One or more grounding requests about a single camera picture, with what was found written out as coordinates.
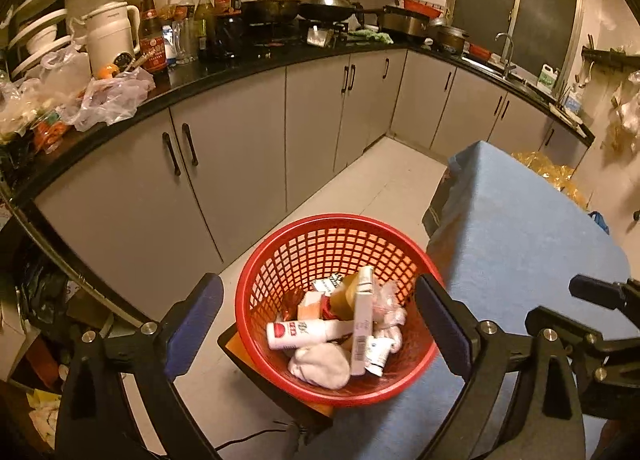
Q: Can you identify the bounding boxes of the clear bag of groceries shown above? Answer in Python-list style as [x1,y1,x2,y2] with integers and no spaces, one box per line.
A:
[0,47,91,151]

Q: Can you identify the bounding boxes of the blue tablecloth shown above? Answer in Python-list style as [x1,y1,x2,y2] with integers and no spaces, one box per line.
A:
[320,140,632,460]

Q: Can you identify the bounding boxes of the white medicine box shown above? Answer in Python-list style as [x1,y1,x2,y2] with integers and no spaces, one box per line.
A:
[350,266,375,377]

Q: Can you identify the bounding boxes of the small steel container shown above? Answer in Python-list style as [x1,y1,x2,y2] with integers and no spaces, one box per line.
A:
[306,26,335,48]

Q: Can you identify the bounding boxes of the blue bag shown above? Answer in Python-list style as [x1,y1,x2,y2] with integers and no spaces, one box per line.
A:
[587,210,611,236]

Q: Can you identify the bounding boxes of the black floor cable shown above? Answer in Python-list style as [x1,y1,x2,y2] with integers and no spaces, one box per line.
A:
[215,420,311,453]

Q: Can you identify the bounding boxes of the red plastic basket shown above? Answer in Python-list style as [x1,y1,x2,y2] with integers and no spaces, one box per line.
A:
[235,213,446,408]

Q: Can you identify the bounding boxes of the white sock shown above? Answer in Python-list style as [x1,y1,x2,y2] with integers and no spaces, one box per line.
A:
[287,342,352,389]

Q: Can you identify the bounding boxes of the green label detergent jug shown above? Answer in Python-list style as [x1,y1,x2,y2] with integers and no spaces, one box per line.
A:
[537,65,561,91]

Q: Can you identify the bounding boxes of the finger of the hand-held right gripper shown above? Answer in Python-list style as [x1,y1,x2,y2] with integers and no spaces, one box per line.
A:
[569,275,640,312]
[525,306,640,366]

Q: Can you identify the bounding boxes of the person's red clothing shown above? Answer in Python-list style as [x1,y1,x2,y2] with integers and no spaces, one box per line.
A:
[592,420,640,460]

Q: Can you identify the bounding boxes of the yellow plastic bag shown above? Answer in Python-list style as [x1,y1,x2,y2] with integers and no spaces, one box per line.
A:
[510,150,591,208]

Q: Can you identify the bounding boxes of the steel faucet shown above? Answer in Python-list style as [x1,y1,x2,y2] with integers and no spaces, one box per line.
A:
[495,32,516,78]

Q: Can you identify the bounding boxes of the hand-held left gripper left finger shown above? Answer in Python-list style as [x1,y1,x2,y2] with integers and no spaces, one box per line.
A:
[52,272,224,460]

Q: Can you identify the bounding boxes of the green oil bottle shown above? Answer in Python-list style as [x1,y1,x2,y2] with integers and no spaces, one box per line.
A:
[194,0,213,58]

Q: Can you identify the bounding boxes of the steel cooking pot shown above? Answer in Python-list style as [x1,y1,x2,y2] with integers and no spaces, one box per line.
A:
[382,5,446,37]

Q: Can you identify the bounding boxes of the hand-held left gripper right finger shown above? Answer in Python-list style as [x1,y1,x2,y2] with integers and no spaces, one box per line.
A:
[414,274,587,460]

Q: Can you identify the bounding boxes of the wooden cutting board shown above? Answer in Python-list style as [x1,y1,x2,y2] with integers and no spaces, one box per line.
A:
[550,102,588,133]

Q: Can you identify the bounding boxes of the orange medicine box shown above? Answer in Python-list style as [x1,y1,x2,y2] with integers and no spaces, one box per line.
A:
[297,290,332,323]

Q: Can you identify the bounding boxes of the grey kitchen cabinets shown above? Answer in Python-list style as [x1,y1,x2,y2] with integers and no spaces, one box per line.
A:
[0,35,596,326]

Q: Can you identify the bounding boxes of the red label sauce bottle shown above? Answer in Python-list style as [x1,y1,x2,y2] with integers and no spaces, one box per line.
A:
[137,0,168,75]

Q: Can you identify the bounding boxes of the dark bottle yellow cap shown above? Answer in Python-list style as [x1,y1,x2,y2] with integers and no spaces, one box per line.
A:
[214,0,244,58]

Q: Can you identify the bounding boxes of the green vegetables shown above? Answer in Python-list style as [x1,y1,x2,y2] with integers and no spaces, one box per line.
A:
[348,29,396,45]

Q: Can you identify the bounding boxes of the gold bottle cap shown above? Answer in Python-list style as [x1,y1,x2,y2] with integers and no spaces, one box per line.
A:
[330,272,362,321]

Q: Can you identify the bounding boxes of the white spray bottle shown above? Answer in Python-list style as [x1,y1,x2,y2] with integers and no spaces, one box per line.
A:
[266,318,357,352]

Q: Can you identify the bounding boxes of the black wok with lid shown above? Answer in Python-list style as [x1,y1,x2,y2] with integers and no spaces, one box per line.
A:
[298,0,386,23]

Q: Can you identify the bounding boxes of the hanging plastic bags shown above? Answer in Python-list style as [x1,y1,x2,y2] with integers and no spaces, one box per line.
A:
[602,45,640,156]

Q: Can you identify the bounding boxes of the white electric kettle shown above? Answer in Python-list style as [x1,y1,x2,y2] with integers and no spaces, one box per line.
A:
[80,1,142,80]

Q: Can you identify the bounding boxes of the black frying pan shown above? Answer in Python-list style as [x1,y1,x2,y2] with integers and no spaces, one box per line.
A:
[242,0,301,25]

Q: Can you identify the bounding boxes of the dark round pot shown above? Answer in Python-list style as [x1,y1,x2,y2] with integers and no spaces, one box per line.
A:
[430,24,470,52]

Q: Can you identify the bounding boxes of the clear plastic bag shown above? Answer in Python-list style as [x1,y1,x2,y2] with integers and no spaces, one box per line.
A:
[75,67,156,132]

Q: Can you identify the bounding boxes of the white ointment tube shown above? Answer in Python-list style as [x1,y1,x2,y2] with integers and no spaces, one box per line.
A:
[364,335,391,376]

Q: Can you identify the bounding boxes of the black wall rack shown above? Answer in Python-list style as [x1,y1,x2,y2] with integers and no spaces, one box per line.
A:
[582,35,640,71]

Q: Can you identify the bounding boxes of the kitchen window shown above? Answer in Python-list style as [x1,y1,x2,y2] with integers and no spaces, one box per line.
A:
[452,0,586,76]

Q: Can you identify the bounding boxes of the glass mug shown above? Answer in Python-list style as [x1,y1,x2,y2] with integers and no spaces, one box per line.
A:
[170,20,201,65]

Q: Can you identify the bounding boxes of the row of white plates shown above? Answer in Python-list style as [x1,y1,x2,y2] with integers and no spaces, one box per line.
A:
[7,0,73,78]

